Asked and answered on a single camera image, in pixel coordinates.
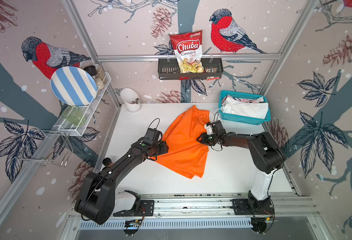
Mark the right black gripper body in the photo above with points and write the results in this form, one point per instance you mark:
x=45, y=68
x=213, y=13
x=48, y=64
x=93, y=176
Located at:
x=208, y=140

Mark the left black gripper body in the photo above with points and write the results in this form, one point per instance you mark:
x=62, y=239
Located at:
x=160, y=148

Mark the orange cloth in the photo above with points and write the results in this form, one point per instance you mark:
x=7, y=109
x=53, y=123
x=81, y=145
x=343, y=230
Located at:
x=186, y=156

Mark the white cloth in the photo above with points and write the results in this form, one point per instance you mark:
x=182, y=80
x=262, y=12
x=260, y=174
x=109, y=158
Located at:
x=258, y=111

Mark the pink shark print shorts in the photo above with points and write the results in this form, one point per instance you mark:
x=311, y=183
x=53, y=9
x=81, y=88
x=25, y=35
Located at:
x=246, y=101

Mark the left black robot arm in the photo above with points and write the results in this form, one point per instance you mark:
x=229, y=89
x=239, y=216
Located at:
x=96, y=200

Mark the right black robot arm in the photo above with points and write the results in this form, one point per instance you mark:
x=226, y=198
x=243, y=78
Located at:
x=266, y=154

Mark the teal plastic basket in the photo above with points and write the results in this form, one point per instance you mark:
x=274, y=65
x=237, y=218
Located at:
x=241, y=119

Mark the white patterned cup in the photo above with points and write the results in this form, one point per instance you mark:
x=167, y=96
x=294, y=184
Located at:
x=131, y=100

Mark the green glass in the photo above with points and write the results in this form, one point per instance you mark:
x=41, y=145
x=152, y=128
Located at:
x=74, y=115

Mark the red Chuba chips bag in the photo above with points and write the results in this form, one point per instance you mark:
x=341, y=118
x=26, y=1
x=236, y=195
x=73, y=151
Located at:
x=189, y=51

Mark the dark lid spice jar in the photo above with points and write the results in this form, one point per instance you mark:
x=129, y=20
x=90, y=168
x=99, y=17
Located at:
x=93, y=72

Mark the blue white striped plate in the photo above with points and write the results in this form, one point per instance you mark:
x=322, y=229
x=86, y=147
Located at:
x=73, y=86

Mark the brown bottle by wall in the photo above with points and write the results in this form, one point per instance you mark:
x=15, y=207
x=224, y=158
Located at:
x=107, y=162

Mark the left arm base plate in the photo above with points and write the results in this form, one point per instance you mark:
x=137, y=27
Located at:
x=140, y=207

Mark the black wire wall basket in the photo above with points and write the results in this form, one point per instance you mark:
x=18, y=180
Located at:
x=205, y=69

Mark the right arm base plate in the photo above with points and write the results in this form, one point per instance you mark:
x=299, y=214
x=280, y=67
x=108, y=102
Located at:
x=251, y=206

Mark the clear acrylic wall shelf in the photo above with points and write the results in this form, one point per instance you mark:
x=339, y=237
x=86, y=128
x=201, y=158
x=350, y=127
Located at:
x=65, y=128

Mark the metal wire wall hooks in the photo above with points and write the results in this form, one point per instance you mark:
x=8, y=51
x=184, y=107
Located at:
x=55, y=150

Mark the aluminium front rail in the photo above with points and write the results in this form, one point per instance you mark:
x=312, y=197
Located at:
x=220, y=205

